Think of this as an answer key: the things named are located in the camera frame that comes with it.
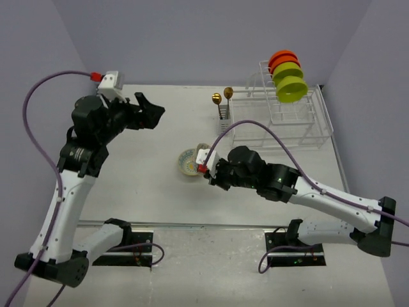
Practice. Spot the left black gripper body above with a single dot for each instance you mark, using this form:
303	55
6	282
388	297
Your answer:
121	116

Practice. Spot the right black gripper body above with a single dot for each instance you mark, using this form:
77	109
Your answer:
226	176

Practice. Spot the floral white bowl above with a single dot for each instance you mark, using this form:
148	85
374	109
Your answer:
203	146

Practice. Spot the blue yellow patterned bowl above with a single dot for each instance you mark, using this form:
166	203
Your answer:
187	162

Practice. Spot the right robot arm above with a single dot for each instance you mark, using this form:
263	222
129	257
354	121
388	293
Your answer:
362	222

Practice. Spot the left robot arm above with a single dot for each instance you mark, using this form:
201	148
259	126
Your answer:
54	256

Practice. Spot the gold spoon left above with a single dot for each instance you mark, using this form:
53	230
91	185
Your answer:
217	99

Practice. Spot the gold spoon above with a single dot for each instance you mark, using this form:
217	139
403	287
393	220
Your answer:
217	99
228	93

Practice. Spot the gold spoon right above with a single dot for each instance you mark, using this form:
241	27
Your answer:
228	93

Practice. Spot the green bowl front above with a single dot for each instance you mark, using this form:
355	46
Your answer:
291	89

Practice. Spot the green bowl back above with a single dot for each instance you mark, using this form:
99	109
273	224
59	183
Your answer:
287	69

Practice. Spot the orange bowl front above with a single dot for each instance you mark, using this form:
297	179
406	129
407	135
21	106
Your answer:
278	60

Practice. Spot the orange bowl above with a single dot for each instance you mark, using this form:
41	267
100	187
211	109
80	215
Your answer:
282	53
278	60

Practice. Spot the orange bowl back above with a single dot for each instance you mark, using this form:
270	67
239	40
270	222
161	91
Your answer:
282	53

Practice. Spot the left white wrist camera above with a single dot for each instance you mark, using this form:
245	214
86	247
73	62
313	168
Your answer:
111	85

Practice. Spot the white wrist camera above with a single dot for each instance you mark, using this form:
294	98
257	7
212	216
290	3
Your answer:
111	85
206	162

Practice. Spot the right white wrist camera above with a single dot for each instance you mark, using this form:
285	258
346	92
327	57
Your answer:
206	162

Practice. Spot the white wire dish rack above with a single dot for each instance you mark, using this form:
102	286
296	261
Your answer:
304	123

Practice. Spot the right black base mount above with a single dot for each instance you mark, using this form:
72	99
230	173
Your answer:
311	257

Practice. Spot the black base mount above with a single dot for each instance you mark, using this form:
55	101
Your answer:
132	257
311	257

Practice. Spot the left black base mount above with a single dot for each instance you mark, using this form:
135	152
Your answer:
132	257

